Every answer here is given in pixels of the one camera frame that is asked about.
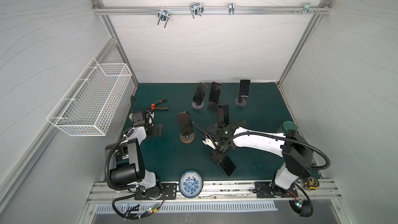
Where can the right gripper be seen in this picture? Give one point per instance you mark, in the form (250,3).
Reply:
(216,143)

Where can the black stand back centre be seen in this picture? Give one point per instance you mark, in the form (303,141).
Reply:
(212,106)

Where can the yellow black tape measure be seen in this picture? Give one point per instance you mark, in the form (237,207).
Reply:
(311,183)

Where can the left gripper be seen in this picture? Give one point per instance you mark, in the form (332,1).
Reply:
(154,132)

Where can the wooden base phone stand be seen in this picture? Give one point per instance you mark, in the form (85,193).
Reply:
(187,138)

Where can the grey stand back right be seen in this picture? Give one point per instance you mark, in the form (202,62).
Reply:
(240,102)

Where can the green lidded jar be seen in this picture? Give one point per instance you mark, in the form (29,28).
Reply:
(286,126)

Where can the metal clamp left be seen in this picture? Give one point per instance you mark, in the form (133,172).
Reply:
(163,16)

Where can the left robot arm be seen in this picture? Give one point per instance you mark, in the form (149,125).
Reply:
(124,163)

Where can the metal bracket right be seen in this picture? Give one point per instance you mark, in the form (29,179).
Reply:
(306,10)

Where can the purple stand back left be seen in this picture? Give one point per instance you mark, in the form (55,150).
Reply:
(197,106)

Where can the white vent grille strip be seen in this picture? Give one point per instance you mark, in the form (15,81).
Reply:
(194,207)

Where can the metal clamp centre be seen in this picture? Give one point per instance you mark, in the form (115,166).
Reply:
(196,9)

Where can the aluminium crossbar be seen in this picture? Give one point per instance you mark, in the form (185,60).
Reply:
(208,10)

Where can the white wire basket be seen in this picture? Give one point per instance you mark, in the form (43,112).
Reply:
(89,105)

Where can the grey stand front right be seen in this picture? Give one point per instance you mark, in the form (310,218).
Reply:
(242,124)

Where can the blue white patterned plate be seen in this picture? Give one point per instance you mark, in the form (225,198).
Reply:
(190,184)

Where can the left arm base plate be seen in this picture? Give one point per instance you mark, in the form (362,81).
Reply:
(166,191)

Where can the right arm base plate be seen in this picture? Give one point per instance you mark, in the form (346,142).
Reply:
(268,189)

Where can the orange handled pliers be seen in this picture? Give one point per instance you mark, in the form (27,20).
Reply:
(155,106)

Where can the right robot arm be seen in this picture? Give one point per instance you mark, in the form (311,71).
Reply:
(300,158)

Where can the grey stand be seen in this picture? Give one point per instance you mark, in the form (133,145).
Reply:
(242,124)
(240,102)

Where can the black phone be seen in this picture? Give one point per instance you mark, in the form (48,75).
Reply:
(227,165)
(185,123)
(200,93)
(223,115)
(244,88)
(215,92)

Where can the metal clamp small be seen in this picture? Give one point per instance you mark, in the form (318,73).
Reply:
(231,9)

